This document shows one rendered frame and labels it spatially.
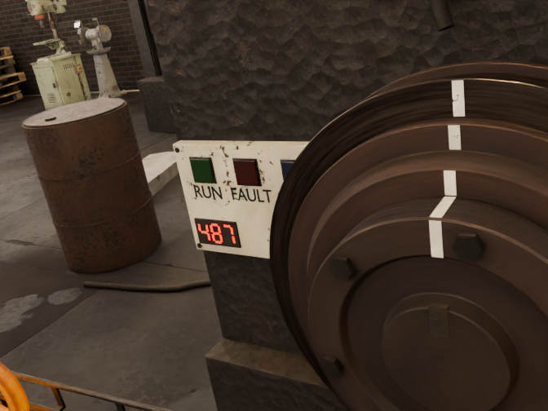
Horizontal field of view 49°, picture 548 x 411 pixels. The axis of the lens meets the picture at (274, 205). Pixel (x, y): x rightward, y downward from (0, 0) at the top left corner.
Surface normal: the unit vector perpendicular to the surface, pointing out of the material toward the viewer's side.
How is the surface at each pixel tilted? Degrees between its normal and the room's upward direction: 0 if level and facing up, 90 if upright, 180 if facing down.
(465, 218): 9
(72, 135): 90
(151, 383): 0
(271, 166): 90
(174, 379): 0
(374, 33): 90
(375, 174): 37
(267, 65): 90
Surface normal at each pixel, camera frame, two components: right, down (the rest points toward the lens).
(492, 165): -0.20, -0.61
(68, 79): 0.85, 0.07
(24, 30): -0.51, 0.40
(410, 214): -0.29, -0.91
